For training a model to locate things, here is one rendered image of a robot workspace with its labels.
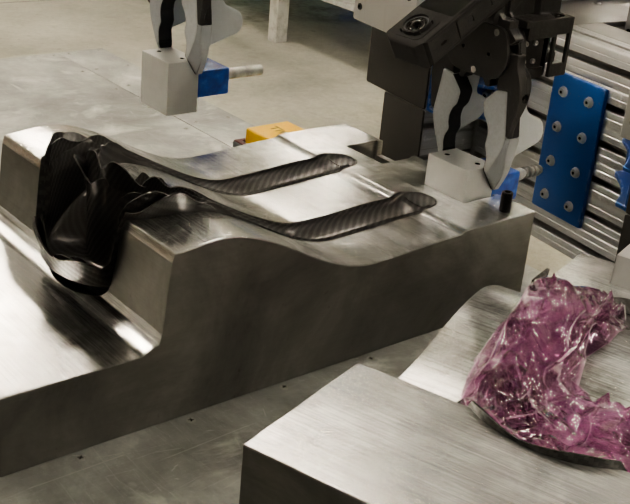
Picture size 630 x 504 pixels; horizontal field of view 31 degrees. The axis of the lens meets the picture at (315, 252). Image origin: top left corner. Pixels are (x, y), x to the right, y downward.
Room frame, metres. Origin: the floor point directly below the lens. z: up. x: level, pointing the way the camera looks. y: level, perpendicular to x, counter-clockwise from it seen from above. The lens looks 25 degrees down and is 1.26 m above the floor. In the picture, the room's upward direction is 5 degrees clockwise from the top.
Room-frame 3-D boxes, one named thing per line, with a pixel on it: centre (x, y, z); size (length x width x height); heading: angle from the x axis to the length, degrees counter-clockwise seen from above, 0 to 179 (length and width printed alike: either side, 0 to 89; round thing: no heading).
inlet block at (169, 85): (1.14, 0.13, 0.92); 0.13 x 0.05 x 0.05; 131
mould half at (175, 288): (0.87, 0.09, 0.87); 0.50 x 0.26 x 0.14; 131
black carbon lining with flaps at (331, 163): (0.87, 0.07, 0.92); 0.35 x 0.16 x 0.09; 131
